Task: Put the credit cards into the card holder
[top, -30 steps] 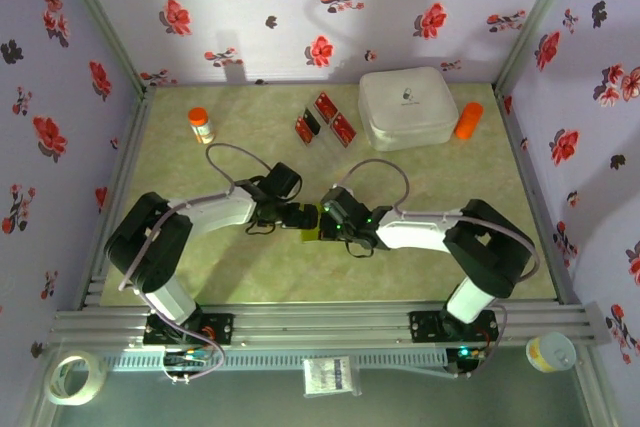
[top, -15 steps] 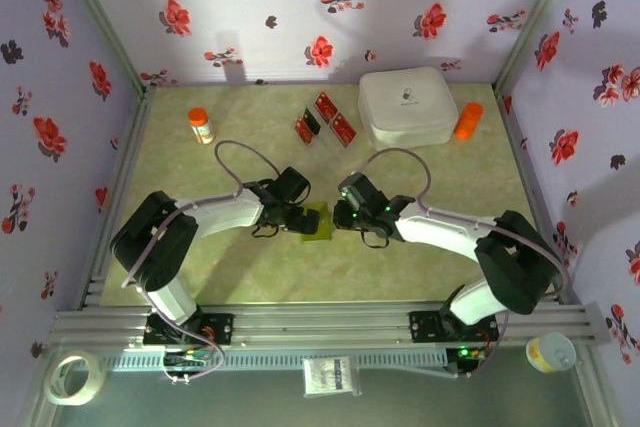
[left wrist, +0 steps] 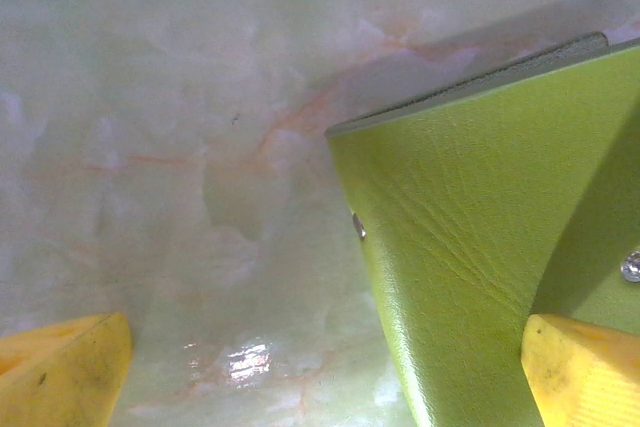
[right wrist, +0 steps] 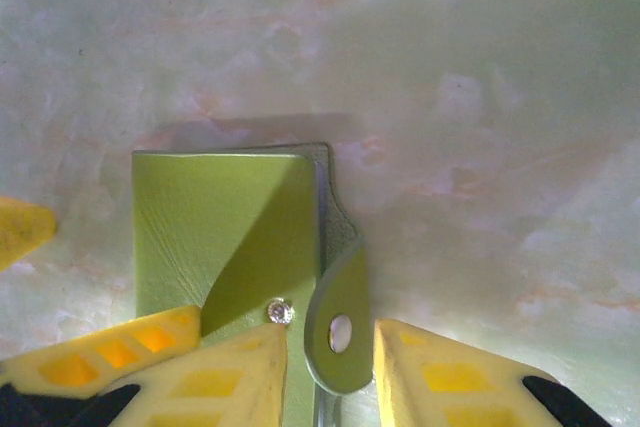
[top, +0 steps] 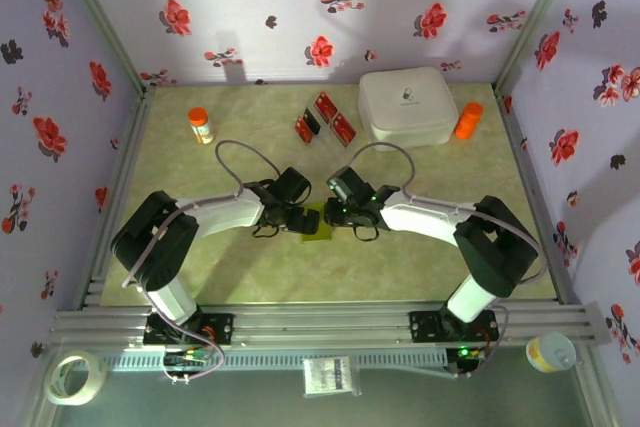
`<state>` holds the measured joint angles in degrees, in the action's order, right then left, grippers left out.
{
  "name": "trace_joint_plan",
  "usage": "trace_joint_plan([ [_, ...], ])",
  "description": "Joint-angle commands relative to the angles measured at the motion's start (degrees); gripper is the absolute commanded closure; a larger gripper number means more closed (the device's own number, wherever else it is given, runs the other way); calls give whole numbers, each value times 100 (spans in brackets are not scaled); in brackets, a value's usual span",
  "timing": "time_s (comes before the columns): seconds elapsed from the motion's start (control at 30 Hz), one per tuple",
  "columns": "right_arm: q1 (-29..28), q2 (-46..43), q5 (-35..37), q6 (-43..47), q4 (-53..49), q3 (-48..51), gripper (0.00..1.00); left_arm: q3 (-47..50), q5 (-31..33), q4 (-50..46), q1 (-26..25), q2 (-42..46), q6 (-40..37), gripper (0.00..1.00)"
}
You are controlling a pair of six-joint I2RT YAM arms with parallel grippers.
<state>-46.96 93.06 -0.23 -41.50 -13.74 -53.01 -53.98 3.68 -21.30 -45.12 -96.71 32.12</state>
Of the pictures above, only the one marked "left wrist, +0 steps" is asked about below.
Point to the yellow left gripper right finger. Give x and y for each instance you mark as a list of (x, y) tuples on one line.
[(590, 382)]

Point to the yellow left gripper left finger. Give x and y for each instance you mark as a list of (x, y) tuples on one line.
[(60, 372)]

